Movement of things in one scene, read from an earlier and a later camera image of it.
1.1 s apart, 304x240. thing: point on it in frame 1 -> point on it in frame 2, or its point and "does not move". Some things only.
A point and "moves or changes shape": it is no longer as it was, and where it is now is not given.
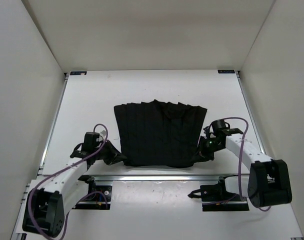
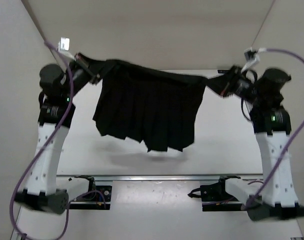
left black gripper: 113,153 -> 101,67
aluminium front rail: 157,177 does not move
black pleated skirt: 154,133 moves or changes shape
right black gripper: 202,151 -> 221,84
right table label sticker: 226,71 does not move
